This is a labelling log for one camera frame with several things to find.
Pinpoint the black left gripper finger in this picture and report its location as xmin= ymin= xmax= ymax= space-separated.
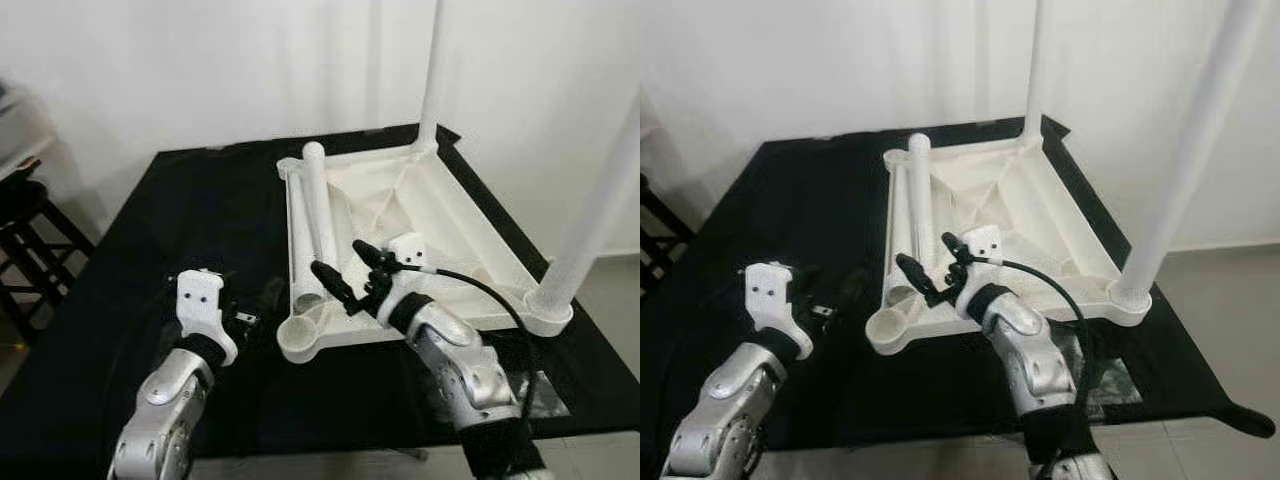
xmin=828 ymin=268 xmax=866 ymax=316
xmin=255 ymin=278 xmax=291 ymax=326

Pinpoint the white plastic children table top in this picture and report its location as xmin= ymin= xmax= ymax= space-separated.
xmin=865 ymin=135 xmax=1153 ymax=358
xmin=275 ymin=140 xmax=576 ymax=363

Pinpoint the black tablecloth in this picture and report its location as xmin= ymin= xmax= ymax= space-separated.
xmin=0 ymin=125 xmax=641 ymax=463
xmin=640 ymin=115 xmax=1276 ymax=453

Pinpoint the black stool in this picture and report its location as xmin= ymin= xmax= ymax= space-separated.
xmin=0 ymin=178 xmax=96 ymax=346
xmin=640 ymin=175 xmax=697 ymax=297

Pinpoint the crumpled clear plastic sheet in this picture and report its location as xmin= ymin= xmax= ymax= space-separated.
xmin=1075 ymin=355 xmax=1142 ymax=407
xmin=500 ymin=365 xmax=573 ymax=421

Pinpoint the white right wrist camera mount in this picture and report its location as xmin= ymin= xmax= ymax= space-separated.
xmin=385 ymin=232 xmax=436 ymax=301
xmin=962 ymin=225 xmax=1007 ymax=301

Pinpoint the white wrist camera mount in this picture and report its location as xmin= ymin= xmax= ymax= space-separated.
xmin=175 ymin=268 xmax=242 ymax=367
xmin=745 ymin=262 xmax=807 ymax=360
xmin=962 ymin=225 xmax=1007 ymax=301
xmin=385 ymin=232 xmax=436 ymax=301

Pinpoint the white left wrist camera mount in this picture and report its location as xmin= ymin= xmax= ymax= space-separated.
xmin=745 ymin=262 xmax=807 ymax=360
xmin=175 ymin=268 xmax=242 ymax=367

